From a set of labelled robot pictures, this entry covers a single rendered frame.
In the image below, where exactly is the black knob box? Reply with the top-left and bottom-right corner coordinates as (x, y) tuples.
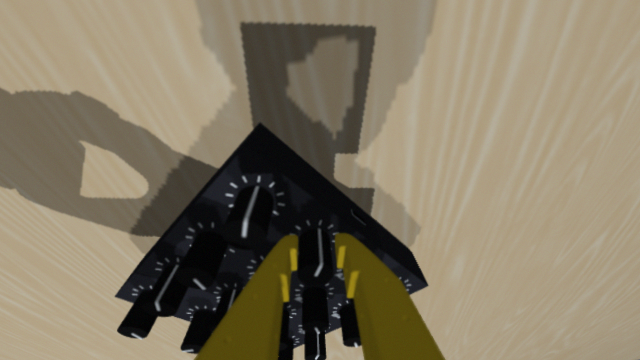
(114, 123), (428, 360)

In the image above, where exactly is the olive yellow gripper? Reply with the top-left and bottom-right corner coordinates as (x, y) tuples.
(194, 233), (445, 360)

